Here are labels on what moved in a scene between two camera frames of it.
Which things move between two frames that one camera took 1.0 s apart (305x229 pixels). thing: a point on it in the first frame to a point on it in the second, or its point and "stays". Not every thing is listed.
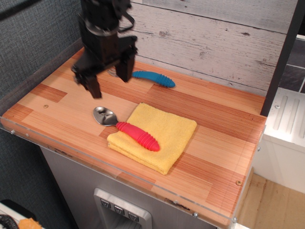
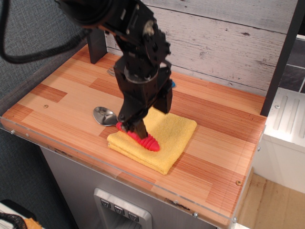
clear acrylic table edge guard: [128, 180] stays
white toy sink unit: [280, 156] stays
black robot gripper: [100, 48] to [141, 80]
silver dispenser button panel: [113, 212] stays
